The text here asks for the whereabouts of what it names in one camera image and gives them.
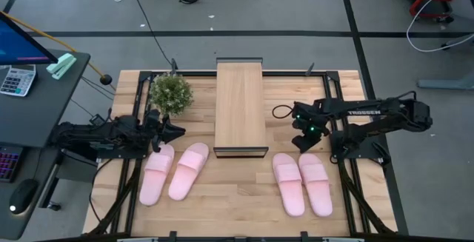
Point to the grey desk calculator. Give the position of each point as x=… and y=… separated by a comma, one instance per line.
x=16, y=81

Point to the green potted plant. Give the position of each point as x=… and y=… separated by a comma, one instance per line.
x=171, y=94

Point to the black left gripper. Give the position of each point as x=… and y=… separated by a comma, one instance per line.
x=152, y=123

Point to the black desk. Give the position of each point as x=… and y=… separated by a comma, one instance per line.
x=37, y=116

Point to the wooden shelf with black frame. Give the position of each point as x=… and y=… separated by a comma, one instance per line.
x=240, y=105

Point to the backlit black keyboard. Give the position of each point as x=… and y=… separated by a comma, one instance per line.
x=9, y=162

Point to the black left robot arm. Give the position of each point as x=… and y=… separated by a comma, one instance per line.
x=85, y=132

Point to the mint green stapler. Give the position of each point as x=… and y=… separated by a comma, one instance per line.
x=61, y=65

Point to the pink slide sandal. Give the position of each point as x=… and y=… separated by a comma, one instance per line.
x=187, y=171
x=155, y=175
x=289, y=186
x=316, y=186

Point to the black computer monitor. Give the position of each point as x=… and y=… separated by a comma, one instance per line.
x=18, y=46

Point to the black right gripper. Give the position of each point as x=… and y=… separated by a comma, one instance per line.
x=314, y=118

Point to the black computer mouse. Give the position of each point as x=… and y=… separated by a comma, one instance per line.
x=23, y=195

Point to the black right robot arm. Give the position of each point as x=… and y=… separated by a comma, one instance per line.
x=370, y=112

